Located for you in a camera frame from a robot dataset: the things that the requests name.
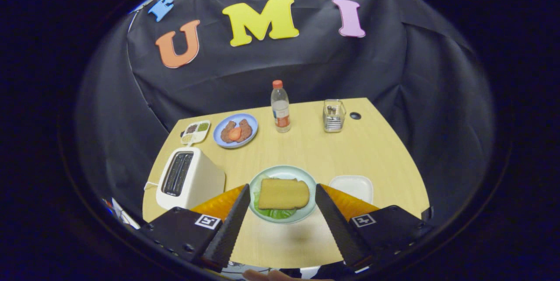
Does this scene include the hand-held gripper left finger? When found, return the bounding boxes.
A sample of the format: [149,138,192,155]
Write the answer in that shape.
[139,184,251,273]

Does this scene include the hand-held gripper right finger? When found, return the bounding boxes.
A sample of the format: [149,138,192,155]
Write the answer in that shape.
[315,183,434,271]

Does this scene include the green lettuce leaf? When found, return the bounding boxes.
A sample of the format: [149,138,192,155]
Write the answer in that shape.
[253,191,299,220]

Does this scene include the brown toast slice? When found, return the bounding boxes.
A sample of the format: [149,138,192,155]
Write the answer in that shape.
[258,178,310,210]

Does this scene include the white square plate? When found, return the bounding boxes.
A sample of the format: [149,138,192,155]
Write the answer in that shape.
[329,175,374,205]

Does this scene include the white toaster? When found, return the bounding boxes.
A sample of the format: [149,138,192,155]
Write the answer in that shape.
[156,146,226,210]

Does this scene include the pale green round plate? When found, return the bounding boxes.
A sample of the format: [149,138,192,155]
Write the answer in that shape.
[248,165,317,225]

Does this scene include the brown meat patty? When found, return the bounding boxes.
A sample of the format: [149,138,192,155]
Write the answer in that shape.
[220,120,237,144]
[238,119,253,140]

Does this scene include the white compartment seasoning tray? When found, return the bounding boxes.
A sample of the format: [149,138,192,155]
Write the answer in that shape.
[181,120,211,145]

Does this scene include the blue round plate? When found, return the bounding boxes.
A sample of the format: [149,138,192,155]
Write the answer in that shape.
[213,113,259,149]

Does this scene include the clear plastic water bottle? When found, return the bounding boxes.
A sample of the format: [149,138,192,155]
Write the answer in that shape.
[271,80,291,133]

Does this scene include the metal wire utensil holder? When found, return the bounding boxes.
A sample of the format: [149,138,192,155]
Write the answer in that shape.
[323,99,347,133]

